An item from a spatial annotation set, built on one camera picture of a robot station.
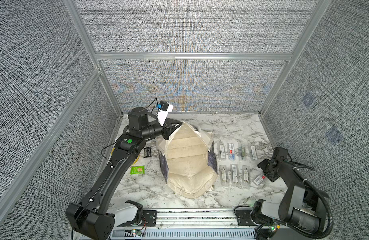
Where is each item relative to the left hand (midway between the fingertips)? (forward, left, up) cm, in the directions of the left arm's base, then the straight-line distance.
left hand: (183, 121), depth 64 cm
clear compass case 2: (-11, -23, -36) cm, 44 cm away
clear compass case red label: (+5, -31, -36) cm, 48 cm away
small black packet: (+6, +23, -36) cm, 43 cm away
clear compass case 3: (-11, -29, -36) cm, 47 cm away
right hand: (-7, -48, -34) cm, 59 cm away
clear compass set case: (+4, -25, -36) cm, 44 cm away
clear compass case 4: (-12, -35, -36) cm, 52 cm away
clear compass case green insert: (+3, -38, -36) cm, 52 cm away
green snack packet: (-5, +27, -36) cm, 46 cm away
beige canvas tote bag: (0, -3, -36) cm, 36 cm away
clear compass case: (+3, -45, -36) cm, 58 cm away
